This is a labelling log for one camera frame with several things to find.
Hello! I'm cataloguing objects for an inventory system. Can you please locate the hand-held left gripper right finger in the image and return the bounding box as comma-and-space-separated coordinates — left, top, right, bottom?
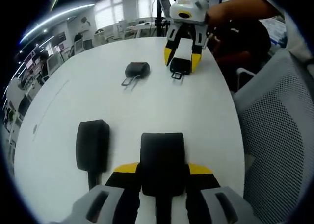
184, 162, 262, 224

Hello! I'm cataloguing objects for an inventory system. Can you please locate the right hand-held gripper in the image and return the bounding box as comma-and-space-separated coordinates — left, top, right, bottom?
163, 0, 211, 74

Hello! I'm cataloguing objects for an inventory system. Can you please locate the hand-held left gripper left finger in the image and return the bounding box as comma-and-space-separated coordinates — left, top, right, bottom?
56, 161, 142, 224

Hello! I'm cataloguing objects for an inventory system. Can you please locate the person's right forearm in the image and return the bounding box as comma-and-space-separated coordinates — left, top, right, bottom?
220, 0, 284, 23

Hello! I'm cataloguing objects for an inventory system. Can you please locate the black tripod stand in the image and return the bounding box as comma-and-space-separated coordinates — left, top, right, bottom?
156, 0, 172, 38

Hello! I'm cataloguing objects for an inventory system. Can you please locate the white office desk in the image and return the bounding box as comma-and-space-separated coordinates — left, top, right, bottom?
127, 22, 158, 37

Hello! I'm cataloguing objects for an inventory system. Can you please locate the grey mesh office chair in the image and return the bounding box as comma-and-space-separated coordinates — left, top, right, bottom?
232, 49, 314, 224

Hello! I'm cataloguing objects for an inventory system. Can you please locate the person's body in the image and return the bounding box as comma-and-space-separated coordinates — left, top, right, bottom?
213, 5, 314, 92

